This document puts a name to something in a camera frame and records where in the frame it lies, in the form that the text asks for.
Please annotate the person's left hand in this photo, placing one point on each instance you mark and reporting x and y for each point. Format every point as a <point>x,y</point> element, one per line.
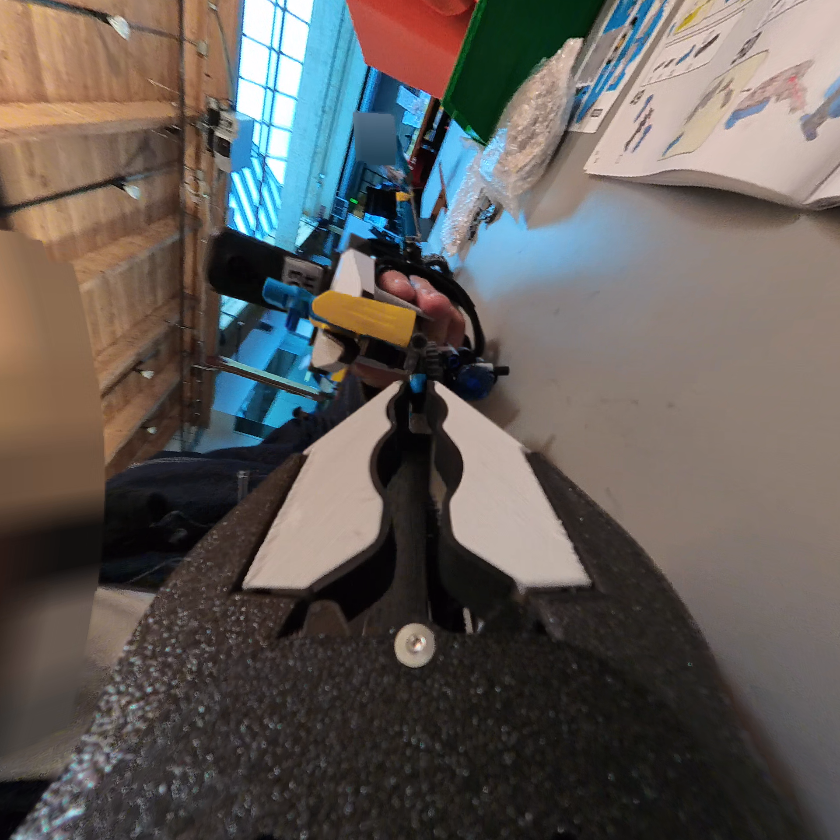
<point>433,309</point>

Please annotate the green box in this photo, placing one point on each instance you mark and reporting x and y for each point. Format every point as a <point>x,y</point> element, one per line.
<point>525,53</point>

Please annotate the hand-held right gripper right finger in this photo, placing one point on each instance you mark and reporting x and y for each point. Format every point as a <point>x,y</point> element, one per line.
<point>512,519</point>

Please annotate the black grey gear assembly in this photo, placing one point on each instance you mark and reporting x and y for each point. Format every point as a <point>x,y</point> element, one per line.
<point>460,368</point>

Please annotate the large window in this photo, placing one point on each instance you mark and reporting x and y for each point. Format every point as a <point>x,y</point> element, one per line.
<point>276,79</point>

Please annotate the white wall device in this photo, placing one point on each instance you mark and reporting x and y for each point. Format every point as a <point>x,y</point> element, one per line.
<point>230,131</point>

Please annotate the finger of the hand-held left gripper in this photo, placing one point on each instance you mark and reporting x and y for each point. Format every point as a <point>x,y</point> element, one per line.
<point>332,355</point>
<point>355,276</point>

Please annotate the grey desk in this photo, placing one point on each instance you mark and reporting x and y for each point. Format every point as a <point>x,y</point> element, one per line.
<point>683,394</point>

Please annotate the orange box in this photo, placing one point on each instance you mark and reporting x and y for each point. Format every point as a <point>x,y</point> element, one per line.
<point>407,40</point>

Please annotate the open instruction booklet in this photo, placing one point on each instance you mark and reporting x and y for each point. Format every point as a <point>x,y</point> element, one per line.
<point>735,105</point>

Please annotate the blue yellow brick assembly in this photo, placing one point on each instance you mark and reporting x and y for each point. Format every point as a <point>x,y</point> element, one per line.
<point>365,319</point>

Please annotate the blue sticker sheet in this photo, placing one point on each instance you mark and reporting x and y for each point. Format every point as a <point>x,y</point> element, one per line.
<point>617,53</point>

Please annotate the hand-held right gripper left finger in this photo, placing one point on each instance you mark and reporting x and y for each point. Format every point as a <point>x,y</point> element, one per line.
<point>322,512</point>

